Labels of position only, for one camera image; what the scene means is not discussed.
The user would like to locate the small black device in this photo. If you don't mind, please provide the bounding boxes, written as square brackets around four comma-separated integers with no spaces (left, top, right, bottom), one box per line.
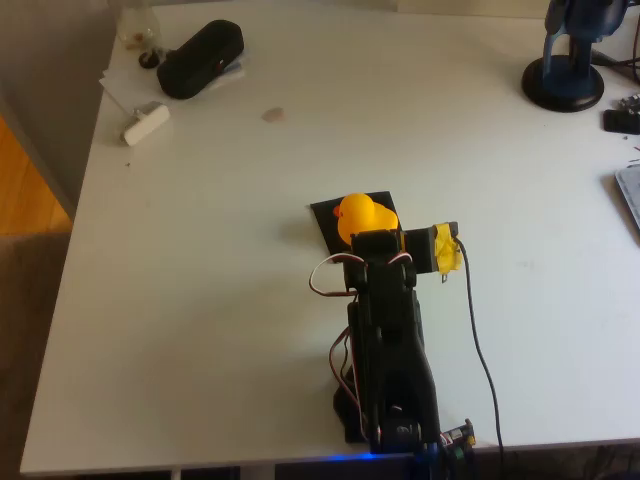
[602,108,640,135]

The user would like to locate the grey laptop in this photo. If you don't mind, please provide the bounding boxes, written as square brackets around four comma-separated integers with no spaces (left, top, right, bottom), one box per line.
[613,164,640,231]

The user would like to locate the clear glass bottle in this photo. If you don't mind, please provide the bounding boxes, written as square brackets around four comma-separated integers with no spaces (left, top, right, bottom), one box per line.
[115,4,161,51]

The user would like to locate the black cable bundle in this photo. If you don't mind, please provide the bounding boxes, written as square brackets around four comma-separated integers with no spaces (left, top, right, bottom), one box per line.
[592,49,640,84]

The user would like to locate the white paper sheets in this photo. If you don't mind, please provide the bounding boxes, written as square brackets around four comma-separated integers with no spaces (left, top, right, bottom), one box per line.
[98,54,247,109]

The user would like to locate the black oval case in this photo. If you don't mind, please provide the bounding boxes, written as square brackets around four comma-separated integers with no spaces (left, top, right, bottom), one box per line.
[156,19,246,101]

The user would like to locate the black square mat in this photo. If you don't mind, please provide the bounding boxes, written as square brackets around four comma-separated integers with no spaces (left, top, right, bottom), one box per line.
[310,190,406,256]

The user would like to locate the yellow rubber duck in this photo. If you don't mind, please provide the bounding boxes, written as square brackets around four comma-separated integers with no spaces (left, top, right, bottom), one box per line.
[333,192,400,246]

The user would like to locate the long servo wire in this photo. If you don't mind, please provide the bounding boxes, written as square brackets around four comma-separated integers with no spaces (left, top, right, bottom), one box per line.
[328,327,369,436]

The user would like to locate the white red servo wire loop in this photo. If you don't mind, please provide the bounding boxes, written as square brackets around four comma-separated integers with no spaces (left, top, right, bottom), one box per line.
[308,252,370,299]

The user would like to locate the yellow taped gripper camera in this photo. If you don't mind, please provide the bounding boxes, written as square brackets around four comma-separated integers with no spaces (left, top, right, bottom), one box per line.
[433,221,464,286]

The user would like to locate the blue table clamp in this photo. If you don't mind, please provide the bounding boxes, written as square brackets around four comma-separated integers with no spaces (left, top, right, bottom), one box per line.
[412,439,444,480]

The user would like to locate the black camera cable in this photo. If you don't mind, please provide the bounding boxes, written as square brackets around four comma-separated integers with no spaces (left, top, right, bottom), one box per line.
[455,237,506,480]

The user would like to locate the white charger plug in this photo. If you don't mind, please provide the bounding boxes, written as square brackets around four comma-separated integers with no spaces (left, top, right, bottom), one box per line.
[123,102,171,148]

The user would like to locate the small controller board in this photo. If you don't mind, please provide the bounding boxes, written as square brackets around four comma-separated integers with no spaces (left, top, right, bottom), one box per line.
[439,418,477,459]

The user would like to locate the blue microphone stand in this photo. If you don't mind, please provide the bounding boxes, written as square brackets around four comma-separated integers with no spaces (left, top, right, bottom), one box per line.
[521,0,632,114]

